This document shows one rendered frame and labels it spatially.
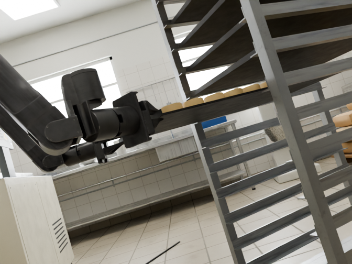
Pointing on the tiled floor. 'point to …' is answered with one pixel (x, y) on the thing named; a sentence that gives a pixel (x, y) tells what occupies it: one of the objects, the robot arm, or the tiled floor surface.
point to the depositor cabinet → (32, 222)
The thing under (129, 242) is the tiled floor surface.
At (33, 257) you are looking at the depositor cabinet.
